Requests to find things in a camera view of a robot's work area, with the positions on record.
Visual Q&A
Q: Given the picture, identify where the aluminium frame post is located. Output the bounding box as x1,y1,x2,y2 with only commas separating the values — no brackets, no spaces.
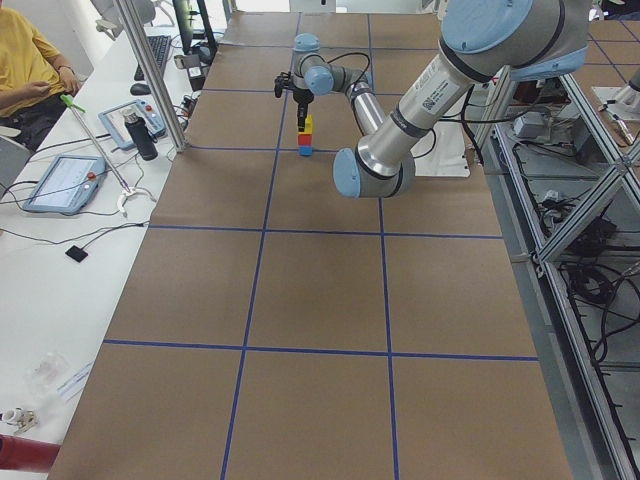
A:
114,0,186,153

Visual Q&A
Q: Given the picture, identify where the teach pendant tablet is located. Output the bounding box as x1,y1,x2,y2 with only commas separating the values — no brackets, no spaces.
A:
22,155,107,215
98,99,166,150

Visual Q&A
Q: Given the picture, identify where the person in yellow shirt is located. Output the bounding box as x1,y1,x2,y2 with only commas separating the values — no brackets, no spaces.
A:
1,7,81,152

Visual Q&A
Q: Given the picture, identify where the black label printer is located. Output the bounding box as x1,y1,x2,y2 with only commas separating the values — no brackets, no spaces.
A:
173,54,209,92

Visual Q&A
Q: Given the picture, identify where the black computer mouse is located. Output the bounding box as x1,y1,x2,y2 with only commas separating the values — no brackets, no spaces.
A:
129,83,151,96

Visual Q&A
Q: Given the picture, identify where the small black square pad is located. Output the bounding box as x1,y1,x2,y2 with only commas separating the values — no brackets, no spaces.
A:
65,245,88,263

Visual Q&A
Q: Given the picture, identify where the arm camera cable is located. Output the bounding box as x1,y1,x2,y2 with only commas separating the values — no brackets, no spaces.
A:
324,51,374,101

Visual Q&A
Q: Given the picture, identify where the red wooden block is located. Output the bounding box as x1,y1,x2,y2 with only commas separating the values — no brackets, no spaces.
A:
297,133,312,147

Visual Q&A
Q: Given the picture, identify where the black keyboard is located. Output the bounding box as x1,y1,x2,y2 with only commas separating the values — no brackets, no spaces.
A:
147,35,171,77

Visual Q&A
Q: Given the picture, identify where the red cylinder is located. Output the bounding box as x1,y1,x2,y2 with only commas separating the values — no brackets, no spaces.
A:
0,435,61,473

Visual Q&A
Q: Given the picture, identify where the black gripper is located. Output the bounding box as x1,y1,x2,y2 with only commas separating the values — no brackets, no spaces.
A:
293,88,313,132

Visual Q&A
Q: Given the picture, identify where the yellow wooden block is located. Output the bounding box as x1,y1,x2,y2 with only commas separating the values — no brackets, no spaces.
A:
298,114,314,135

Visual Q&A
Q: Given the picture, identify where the black water bottle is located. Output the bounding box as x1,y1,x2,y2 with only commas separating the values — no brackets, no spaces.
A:
122,108,158,161

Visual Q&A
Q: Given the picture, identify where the grabber reacher stick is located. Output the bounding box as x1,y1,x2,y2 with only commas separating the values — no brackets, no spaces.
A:
60,94,157,218

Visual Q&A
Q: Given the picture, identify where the clear plastic bag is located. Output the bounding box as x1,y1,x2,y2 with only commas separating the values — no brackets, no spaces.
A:
24,351,69,396

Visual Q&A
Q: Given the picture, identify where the blue wooden block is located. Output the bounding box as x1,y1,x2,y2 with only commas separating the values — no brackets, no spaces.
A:
298,145,313,157

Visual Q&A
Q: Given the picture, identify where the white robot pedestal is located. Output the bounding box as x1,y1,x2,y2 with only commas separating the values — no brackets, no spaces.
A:
411,122,469,178

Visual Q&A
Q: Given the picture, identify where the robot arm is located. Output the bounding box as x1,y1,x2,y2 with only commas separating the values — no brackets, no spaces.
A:
274,1,591,198

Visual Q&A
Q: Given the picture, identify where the near teach pendant tablet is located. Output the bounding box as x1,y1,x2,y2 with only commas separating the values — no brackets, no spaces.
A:
22,155,107,215

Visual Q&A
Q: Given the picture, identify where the far teach pendant tablet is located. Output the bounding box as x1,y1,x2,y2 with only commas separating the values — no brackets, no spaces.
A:
98,99,166,150

